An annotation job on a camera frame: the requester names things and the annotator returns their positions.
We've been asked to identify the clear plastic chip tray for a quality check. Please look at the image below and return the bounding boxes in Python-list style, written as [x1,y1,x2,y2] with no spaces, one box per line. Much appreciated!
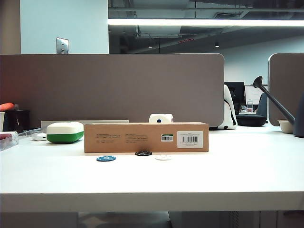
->
[0,131,19,152]

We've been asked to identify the narrow grey desk divider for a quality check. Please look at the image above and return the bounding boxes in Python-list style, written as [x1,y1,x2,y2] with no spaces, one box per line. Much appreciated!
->
[268,53,304,127]

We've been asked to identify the green and white mahjong block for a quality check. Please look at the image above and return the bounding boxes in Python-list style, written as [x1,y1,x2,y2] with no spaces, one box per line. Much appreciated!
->
[46,121,85,144]

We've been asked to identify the wide grey desk divider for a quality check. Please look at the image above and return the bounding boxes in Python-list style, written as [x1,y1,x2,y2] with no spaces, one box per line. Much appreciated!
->
[0,53,225,130]

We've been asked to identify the black container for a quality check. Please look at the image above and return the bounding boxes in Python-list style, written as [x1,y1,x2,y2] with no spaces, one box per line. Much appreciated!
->
[4,110,31,133]

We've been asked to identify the metal wall outlet plate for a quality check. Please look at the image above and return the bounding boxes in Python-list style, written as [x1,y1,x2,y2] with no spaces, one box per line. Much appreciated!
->
[56,37,69,54]

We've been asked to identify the brown cardboard box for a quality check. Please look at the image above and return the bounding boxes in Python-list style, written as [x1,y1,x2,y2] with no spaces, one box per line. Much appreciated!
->
[84,122,210,153]

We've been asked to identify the teal office chair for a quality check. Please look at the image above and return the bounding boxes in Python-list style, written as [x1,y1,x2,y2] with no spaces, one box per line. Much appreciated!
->
[256,93,268,117]

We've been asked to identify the white 5 poker chip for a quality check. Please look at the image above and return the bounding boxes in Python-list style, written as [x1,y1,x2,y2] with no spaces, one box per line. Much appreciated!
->
[154,154,173,162]

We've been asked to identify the blue 50 poker chip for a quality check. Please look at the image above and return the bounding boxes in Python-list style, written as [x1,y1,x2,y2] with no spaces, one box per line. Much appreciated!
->
[96,155,117,162]

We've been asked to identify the black computer monitor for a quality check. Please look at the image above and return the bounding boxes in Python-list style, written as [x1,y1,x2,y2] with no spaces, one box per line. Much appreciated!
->
[224,81,245,112]

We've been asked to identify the dark grey watering can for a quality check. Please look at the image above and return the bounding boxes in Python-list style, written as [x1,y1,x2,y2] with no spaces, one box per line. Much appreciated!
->
[253,76,304,138]

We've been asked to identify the clear plastic strip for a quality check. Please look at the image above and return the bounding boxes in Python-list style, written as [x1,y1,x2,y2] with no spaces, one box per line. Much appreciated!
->
[18,128,42,136]

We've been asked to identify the large white dice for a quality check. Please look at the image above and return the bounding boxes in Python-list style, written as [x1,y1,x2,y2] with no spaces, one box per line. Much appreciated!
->
[148,114,174,124]

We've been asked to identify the ceiling light strip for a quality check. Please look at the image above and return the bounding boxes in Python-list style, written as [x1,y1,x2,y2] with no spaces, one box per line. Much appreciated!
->
[108,18,304,27]

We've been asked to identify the lit white computer monitor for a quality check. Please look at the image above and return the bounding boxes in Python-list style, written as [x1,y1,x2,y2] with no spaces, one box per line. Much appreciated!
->
[244,85,268,106]

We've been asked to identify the white paper bowl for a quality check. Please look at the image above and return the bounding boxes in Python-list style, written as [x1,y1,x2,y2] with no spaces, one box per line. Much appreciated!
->
[276,119,295,134]

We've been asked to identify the small white case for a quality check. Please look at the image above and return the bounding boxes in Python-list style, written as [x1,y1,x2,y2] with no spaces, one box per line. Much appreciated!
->
[31,133,48,142]

